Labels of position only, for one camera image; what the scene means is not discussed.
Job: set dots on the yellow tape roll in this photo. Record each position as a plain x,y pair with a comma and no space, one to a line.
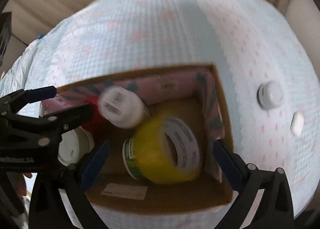
166,151

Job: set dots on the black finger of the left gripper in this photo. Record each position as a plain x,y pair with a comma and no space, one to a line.
23,129

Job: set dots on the white oval case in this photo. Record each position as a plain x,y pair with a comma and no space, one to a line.
297,123

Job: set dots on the red cardboard box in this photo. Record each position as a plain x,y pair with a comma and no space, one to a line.
97,126

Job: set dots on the framed wall picture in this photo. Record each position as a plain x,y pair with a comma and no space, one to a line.
6,32

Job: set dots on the brown cardboard box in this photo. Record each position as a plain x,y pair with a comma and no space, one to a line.
192,93

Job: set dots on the pale green glass jar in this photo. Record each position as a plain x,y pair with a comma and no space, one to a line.
74,145

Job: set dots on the white pill bottle green label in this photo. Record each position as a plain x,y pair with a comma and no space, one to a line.
123,108

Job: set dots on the green label white jar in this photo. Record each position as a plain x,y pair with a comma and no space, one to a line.
128,153

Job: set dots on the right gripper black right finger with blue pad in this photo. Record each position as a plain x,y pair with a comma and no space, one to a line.
275,209

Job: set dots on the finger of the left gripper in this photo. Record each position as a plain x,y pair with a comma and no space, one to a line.
15,101

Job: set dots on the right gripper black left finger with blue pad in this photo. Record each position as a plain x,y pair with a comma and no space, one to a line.
46,207

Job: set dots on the checkered light blue bedsheet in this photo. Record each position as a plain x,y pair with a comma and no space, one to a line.
248,41

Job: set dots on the person hand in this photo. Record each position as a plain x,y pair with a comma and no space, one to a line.
18,182

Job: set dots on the small white round jar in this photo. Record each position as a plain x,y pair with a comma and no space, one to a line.
270,95

